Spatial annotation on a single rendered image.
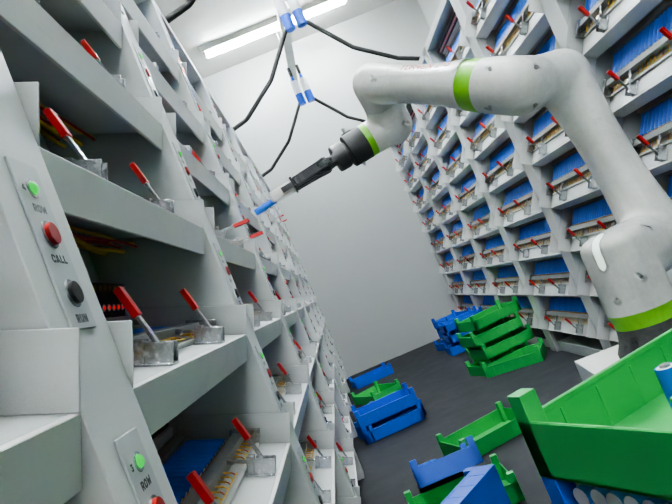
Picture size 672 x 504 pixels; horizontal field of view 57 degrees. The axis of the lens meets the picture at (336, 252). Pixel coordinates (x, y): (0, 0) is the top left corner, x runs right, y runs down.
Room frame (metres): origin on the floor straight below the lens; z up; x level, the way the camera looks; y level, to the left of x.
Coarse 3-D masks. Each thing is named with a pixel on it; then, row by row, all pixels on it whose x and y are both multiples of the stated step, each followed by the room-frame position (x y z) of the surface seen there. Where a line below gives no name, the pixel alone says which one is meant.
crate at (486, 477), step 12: (468, 468) 1.52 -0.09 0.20; (480, 468) 1.49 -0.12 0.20; (492, 468) 1.47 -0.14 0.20; (468, 480) 1.45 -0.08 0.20; (480, 480) 1.42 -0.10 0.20; (492, 480) 1.45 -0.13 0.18; (456, 492) 1.41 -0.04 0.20; (468, 492) 1.38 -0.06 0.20; (480, 492) 1.41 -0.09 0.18; (492, 492) 1.44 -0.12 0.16; (504, 492) 1.47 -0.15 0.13
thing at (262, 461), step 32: (192, 416) 1.06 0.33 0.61; (224, 416) 1.06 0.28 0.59; (256, 416) 1.06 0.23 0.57; (288, 416) 1.06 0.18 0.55; (160, 448) 0.95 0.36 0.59; (192, 448) 0.97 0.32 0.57; (224, 448) 0.94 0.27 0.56; (256, 448) 0.88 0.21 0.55; (288, 448) 1.03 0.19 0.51; (192, 480) 0.61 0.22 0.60; (224, 480) 0.86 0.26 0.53; (256, 480) 0.85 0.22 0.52; (288, 480) 1.00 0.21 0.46
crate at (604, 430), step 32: (640, 352) 0.66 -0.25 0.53; (608, 384) 0.64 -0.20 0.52; (640, 384) 0.65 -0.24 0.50; (544, 416) 0.58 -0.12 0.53; (576, 416) 0.61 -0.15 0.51; (608, 416) 0.63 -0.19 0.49; (640, 416) 0.62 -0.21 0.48; (544, 448) 0.57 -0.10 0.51; (576, 448) 0.53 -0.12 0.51; (608, 448) 0.50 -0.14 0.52; (640, 448) 0.47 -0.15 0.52; (576, 480) 0.55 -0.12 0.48; (608, 480) 0.51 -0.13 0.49; (640, 480) 0.48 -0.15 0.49
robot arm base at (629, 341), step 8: (648, 328) 1.17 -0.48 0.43; (656, 328) 1.17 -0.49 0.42; (664, 328) 1.17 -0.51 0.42; (624, 336) 1.21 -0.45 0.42; (632, 336) 1.20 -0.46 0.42; (640, 336) 1.18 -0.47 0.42; (648, 336) 1.17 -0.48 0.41; (656, 336) 1.17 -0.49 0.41; (624, 344) 1.22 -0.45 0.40; (632, 344) 1.20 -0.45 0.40; (640, 344) 1.18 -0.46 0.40; (624, 352) 1.22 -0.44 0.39
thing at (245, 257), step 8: (208, 208) 1.16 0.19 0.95; (208, 216) 1.16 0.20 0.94; (224, 240) 1.27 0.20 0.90; (248, 240) 1.76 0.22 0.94; (224, 248) 1.26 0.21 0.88; (232, 248) 1.37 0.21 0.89; (240, 248) 1.49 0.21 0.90; (248, 248) 1.76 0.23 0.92; (224, 256) 1.26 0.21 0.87; (232, 256) 1.36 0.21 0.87; (240, 256) 1.48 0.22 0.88; (248, 256) 1.62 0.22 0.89; (240, 264) 1.48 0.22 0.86; (248, 264) 1.62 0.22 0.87
